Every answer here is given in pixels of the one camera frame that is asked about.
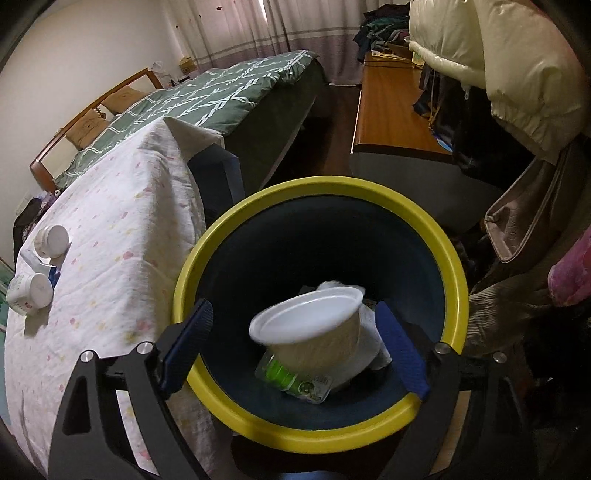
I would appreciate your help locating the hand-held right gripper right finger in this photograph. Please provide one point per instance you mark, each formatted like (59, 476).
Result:
(401, 350)

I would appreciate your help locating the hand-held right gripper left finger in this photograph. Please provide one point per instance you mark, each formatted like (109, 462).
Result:
(184, 346)

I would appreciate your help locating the white paper bowl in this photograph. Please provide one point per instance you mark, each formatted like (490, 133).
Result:
(314, 341)

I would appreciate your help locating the small green white bottle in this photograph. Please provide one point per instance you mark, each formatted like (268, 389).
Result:
(304, 387)

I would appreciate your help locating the yellow rimmed dark trash bin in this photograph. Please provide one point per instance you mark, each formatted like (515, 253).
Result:
(323, 230)

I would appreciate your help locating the white round jar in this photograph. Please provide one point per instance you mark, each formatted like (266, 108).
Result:
(30, 293)
(53, 241)

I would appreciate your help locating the dark blue chair back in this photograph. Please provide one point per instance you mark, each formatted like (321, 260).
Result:
(217, 180)

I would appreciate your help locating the blue white tube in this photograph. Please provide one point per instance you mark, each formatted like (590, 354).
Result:
(32, 261)

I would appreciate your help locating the beige hanging bag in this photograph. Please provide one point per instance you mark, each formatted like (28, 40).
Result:
(521, 217)

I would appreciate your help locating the pink floral clothing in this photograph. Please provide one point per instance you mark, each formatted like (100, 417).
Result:
(572, 272)

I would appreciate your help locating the dark hanging clothes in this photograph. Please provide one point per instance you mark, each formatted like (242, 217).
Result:
(480, 138)

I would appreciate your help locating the wooden bed headboard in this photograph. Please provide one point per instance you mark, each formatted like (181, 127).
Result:
(41, 166)

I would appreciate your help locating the wooden desk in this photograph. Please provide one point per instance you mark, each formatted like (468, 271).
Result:
(388, 115)

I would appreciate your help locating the brown pillow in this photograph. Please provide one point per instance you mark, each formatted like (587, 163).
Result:
(87, 129)
(124, 99)

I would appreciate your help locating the bed with green quilt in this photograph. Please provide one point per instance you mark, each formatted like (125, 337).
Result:
(207, 92)

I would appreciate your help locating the yellow tissue box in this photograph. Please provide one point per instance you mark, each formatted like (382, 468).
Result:
(187, 65)

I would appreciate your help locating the cream puffer jacket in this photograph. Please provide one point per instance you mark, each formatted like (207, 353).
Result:
(508, 60)

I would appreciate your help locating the pile of dark clothes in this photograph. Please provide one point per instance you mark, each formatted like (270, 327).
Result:
(378, 27)

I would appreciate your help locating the pink striped curtains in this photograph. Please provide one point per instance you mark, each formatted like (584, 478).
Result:
(300, 32)

